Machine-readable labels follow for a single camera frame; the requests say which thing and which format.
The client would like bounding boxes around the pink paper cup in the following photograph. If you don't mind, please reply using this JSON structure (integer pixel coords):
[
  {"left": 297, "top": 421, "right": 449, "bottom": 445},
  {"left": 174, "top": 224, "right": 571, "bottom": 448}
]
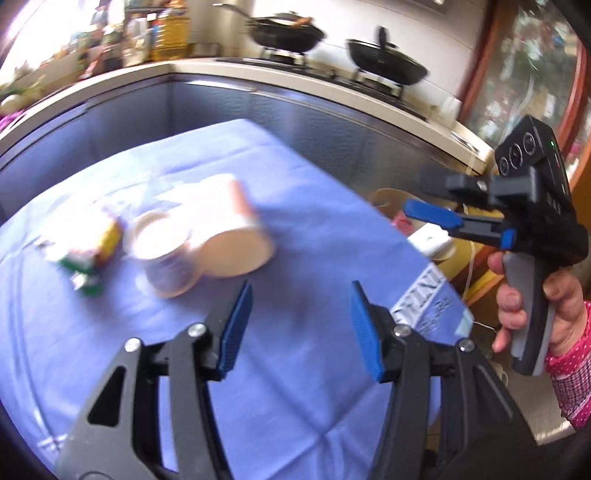
[{"left": 186, "top": 173, "right": 276, "bottom": 278}]

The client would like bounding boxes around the white yogurt cup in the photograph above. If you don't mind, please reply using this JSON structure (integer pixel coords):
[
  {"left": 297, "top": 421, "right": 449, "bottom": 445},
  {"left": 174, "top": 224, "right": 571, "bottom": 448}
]
[{"left": 123, "top": 210, "right": 202, "bottom": 299}]

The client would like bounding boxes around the red yellow snack box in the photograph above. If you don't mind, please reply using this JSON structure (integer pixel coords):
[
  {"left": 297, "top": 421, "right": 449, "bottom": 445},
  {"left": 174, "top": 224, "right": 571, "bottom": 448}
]
[{"left": 36, "top": 202, "right": 123, "bottom": 274}]

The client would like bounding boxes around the maroon foil snack wrapper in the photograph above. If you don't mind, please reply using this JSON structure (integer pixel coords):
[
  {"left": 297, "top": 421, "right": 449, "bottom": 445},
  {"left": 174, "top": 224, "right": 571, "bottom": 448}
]
[{"left": 392, "top": 211, "right": 415, "bottom": 237}]

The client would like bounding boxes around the clear plastic water bottle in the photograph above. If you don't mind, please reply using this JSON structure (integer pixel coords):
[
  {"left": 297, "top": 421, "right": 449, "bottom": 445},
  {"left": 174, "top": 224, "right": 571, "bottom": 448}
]
[{"left": 408, "top": 223, "right": 456, "bottom": 263}]

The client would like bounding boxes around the pink dotted sleeve forearm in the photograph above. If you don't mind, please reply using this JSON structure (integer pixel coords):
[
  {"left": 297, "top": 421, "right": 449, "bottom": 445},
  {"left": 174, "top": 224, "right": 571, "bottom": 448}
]
[{"left": 546, "top": 301, "right": 591, "bottom": 430}]

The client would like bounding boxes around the round beige trash bin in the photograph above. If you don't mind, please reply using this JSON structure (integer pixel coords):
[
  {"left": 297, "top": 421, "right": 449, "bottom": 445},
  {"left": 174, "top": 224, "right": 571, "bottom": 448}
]
[{"left": 368, "top": 186, "right": 505, "bottom": 278}]

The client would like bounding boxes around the person's right hand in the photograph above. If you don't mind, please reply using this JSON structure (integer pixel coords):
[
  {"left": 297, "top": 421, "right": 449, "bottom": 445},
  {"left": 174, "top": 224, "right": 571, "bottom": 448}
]
[{"left": 486, "top": 250, "right": 587, "bottom": 358}]

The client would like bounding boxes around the black gas stove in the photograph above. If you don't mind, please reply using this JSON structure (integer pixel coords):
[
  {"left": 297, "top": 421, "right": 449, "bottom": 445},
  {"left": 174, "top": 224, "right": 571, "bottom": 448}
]
[{"left": 215, "top": 48, "right": 428, "bottom": 122}]

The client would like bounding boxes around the wooden glass door cabinet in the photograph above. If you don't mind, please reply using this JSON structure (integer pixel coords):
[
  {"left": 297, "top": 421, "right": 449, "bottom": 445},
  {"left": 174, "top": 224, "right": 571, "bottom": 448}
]
[{"left": 457, "top": 0, "right": 591, "bottom": 195}]

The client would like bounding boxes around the blue printed tablecloth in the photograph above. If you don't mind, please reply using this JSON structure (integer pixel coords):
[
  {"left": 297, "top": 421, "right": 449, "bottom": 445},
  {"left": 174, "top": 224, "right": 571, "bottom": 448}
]
[{"left": 1, "top": 120, "right": 473, "bottom": 479}]

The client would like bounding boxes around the black wok with lid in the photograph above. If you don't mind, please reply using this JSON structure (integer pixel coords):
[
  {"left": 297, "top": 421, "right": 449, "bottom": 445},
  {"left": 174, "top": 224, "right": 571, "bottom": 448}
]
[{"left": 346, "top": 26, "right": 430, "bottom": 87}]

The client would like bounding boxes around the green white small wrapper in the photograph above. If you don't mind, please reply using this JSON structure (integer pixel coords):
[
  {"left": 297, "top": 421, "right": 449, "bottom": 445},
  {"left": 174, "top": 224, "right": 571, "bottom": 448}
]
[{"left": 58, "top": 259, "right": 103, "bottom": 296}]

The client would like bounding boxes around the black wok with spatula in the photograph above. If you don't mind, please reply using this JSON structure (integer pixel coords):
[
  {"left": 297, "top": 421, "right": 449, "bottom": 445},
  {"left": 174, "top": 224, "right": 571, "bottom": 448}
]
[{"left": 213, "top": 3, "right": 325, "bottom": 54}]

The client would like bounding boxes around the yellow cooking oil bottle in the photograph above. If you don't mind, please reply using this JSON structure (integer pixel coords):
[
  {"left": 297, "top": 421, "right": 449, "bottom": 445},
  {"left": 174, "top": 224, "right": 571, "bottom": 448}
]
[{"left": 151, "top": 8, "right": 189, "bottom": 62}]

